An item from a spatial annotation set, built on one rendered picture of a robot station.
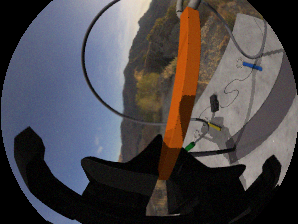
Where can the orange handle with dark loop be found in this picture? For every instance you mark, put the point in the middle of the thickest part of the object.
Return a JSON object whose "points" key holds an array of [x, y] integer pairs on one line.
{"points": [[185, 86]]}

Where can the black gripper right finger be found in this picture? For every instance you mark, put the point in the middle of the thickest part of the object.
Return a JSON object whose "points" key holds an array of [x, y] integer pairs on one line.
{"points": [[190, 177]]}

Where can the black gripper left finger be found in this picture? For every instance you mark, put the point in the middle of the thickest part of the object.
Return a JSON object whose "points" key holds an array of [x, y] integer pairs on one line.
{"points": [[137, 175]]}

